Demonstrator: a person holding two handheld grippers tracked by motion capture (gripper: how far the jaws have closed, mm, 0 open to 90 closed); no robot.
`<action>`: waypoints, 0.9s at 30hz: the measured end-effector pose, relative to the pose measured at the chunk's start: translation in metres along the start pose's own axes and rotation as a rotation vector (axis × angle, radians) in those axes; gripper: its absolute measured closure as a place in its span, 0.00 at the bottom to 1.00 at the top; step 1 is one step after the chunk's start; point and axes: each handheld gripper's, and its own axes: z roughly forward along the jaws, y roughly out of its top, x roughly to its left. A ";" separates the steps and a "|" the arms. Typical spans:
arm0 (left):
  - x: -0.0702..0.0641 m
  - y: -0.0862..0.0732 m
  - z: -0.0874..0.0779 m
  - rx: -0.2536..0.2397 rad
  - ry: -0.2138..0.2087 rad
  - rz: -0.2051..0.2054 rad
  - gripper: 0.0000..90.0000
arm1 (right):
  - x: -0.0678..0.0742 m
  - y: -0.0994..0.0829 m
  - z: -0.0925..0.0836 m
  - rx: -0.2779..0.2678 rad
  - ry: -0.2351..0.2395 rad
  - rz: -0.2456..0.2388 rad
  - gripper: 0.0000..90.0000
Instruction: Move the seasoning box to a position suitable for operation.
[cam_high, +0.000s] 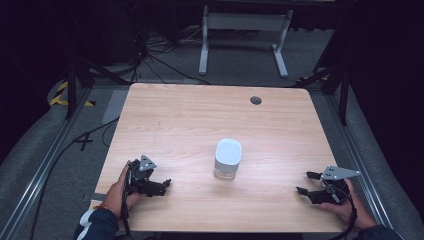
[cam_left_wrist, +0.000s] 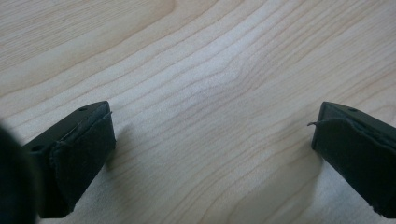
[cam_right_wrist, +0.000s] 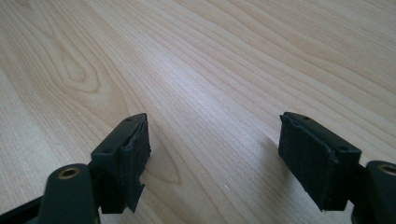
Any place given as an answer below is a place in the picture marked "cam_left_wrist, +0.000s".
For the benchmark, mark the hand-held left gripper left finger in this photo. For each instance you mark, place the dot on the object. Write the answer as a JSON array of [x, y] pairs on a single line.
[[77, 149]]

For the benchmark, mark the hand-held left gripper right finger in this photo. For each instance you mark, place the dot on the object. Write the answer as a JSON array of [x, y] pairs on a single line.
[[358, 155]]

